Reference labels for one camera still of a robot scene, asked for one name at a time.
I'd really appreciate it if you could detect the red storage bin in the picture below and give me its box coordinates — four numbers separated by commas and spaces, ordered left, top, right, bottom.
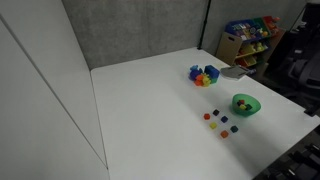
262, 15, 280, 30

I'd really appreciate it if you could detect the black office chair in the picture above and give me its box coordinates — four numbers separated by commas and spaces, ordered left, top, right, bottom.
266, 1, 320, 118

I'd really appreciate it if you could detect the wooden toy shelf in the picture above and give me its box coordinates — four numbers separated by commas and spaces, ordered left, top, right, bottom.
215, 15, 287, 68

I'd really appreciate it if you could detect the grey folded cloth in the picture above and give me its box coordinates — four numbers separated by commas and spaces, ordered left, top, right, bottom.
219, 65, 250, 82

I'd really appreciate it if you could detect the large blue toy block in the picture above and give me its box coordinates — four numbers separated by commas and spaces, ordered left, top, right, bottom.
204, 64, 221, 80

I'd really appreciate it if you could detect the green storage bin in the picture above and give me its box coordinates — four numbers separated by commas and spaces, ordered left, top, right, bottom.
252, 17, 270, 33

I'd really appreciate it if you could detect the blue storage bin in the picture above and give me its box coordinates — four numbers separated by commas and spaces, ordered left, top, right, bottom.
224, 19, 265, 42

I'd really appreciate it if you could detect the yellow toy piece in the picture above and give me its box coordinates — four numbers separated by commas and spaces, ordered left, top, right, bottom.
201, 74, 213, 88

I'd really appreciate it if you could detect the black equipment frame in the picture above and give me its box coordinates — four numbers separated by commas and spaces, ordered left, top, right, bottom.
254, 128, 320, 180

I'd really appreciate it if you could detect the yellow storage bin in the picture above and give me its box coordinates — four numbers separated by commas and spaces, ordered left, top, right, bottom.
239, 42, 266, 58

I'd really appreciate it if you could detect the orange toy piece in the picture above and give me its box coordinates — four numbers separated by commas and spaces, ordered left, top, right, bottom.
194, 74, 205, 87

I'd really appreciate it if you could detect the green translucent plastic bowl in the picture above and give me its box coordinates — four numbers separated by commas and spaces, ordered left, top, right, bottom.
231, 93, 262, 118

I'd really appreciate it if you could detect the black vertical pole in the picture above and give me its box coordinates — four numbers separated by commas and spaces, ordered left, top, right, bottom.
196, 0, 213, 51

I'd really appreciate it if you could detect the purple-blue plastic toy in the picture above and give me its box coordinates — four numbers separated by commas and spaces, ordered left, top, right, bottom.
188, 64, 204, 82

